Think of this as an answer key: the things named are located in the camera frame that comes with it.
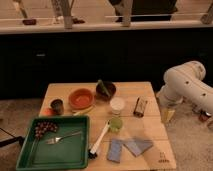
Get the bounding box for yellow banana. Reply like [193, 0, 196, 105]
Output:
[73, 106, 94, 116]

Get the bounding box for green cup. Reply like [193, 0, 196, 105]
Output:
[109, 117, 123, 133]

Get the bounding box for bunch of dark grapes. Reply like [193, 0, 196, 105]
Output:
[34, 121, 58, 139]

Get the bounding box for dark metal mug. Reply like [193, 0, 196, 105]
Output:
[50, 99, 64, 115]

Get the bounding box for silver fork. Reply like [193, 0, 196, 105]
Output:
[46, 131, 82, 145]

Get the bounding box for white cup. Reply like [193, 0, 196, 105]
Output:
[110, 97, 125, 115]

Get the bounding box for white handled brush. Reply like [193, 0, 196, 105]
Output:
[88, 123, 109, 159]

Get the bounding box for dark brown bowl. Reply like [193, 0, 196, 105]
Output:
[96, 81, 116, 101]

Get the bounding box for small orange fruit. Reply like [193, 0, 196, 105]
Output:
[42, 108, 54, 116]

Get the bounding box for black cable on floor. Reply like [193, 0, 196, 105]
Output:
[0, 127, 26, 149]

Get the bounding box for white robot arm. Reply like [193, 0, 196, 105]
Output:
[157, 61, 213, 123]

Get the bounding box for blue sponge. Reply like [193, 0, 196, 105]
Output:
[107, 139, 123, 163]

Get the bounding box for brown shoe middle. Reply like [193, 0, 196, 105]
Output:
[73, 18, 85, 24]

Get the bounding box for blue-grey towel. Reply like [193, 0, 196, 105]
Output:
[123, 137, 153, 157]

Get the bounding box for bottles on floor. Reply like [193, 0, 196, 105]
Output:
[192, 105, 213, 132]

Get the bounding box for dark brown bottle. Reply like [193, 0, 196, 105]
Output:
[133, 97, 148, 117]

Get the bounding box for green plastic tray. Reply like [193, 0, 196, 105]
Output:
[16, 116, 90, 171]

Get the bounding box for brown shoe left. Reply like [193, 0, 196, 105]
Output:
[22, 19, 37, 25]

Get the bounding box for brown shoe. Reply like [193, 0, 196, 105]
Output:
[22, 19, 37, 25]
[73, 18, 85, 24]

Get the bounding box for red orange bowl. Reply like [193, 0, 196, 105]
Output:
[68, 88, 94, 109]

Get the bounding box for green stick utensil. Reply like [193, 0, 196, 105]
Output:
[98, 79, 110, 97]

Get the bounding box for seated person in dark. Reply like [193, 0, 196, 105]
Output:
[107, 0, 179, 24]

